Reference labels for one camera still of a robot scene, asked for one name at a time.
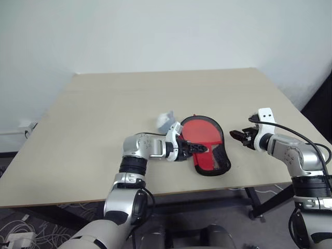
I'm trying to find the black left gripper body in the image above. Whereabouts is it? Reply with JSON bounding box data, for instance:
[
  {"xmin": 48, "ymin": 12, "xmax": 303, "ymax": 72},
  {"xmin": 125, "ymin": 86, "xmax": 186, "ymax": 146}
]
[{"xmin": 172, "ymin": 137, "xmax": 193, "ymax": 162}]

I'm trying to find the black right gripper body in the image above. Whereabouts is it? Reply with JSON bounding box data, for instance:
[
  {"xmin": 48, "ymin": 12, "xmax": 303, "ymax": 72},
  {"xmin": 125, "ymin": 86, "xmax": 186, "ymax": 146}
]
[{"xmin": 241, "ymin": 123, "xmax": 258, "ymax": 150}]

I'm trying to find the red table tennis paddle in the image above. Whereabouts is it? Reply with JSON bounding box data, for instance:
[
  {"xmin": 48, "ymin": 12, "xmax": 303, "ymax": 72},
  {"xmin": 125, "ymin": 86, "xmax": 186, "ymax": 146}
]
[{"xmin": 181, "ymin": 118, "xmax": 227, "ymax": 168}]

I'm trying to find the black mesh red paddle case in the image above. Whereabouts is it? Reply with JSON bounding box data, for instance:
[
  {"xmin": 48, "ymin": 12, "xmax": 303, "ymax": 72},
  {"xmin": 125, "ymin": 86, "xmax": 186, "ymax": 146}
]
[{"xmin": 179, "ymin": 113, "xmax": 232, "ymax": 177}]

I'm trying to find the small white grey object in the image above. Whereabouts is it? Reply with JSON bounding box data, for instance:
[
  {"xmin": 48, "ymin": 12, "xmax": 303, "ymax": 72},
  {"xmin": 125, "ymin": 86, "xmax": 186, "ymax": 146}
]
[{"xmin": 156, "ymin": 110, "xmax": 175, "ymax": 132}]

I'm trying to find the grey rounded shape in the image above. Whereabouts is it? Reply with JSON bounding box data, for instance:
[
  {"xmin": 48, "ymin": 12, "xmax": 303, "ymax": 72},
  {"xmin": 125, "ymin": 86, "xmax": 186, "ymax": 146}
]
[{"xmin": 199, "ymin": 224, "xmax": 236, "ymax": 249}]

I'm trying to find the white clamp device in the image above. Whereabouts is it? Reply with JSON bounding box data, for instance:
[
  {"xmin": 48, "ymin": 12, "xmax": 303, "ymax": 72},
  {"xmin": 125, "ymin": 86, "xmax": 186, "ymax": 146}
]
[{"xmin": 17, "ymin": 120, "xmax": 39, "ymax": 139}]

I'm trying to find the white power adapter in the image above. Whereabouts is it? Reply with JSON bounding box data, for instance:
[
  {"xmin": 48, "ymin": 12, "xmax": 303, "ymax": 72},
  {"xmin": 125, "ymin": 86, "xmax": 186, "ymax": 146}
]
[{"xmin": 6, "ymin": 231, "xmax": 37, "ymax": 249}]

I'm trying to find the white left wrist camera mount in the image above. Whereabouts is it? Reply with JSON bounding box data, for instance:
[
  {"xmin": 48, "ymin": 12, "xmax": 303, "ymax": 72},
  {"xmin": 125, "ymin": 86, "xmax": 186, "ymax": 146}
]
[{"xmin": 165, "ymin": 122, "xmax": 184, "ymax": 163}]

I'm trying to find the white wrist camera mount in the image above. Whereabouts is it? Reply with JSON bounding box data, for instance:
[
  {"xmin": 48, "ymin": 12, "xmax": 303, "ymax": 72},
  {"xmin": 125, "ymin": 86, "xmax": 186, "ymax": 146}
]
[
  {"xmin": 248, "ymin": 107, "xmax": 277, "ymax": 151},
  {"xmin": 165, "ymin": 122, "xmax": 184, "ymax": 163}
]

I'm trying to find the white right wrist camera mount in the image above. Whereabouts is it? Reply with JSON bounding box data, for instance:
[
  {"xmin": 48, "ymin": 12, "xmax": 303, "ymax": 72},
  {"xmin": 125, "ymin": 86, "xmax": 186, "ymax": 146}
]
[{"xmin": 248, "ymin": 107, "xmax": 277, "ymax": 151}]

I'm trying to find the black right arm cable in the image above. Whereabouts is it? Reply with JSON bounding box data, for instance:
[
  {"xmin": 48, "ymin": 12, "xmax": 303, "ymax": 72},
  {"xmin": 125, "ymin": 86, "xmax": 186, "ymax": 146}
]
[{"xmin": 248, "ymin": 116, "xmax": 332, "ymax": 246}]

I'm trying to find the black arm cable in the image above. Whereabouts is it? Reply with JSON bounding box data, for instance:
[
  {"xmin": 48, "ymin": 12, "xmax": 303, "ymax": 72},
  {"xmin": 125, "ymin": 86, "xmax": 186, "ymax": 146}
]
[
  {"xmin": 248, "ymin": 116, "xmax": 332, "ymax": 246},
  {"xmin": 131, "ymin": 186, "xmax": 157, "ymax": 249}
]

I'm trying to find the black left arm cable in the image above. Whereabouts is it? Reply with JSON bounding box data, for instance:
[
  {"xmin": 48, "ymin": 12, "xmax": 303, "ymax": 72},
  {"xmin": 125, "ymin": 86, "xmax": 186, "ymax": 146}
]
[{"xmin": 131, "ymin": 186, "xmax": 157, "ymax": 249}]

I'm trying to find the black table frame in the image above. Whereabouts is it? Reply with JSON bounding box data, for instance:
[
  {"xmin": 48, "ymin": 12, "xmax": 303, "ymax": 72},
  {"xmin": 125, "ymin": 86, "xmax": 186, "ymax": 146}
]
[{"xmin": 153, "ymin": 184, "xmax": 295, "ymax": 224}]

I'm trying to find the white floor cable tangle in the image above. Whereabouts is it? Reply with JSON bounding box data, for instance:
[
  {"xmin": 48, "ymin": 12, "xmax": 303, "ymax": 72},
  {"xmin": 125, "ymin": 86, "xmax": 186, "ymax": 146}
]
[{"xmin": 0, "ymin": 201, "xmax": 86, "ymax": 249}]

